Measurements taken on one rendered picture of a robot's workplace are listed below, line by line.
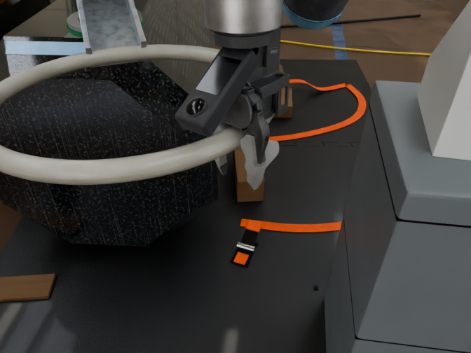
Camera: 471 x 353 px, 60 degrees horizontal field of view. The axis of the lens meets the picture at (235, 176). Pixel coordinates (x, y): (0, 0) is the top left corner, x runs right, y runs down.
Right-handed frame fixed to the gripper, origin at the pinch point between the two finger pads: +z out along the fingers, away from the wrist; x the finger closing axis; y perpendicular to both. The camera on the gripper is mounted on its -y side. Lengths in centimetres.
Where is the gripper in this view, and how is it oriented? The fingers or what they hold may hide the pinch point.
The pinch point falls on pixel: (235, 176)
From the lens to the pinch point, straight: 58.3
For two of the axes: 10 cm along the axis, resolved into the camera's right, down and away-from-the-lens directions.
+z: 0.2, 8.3, 5.6
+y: 6.6, -4.3, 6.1
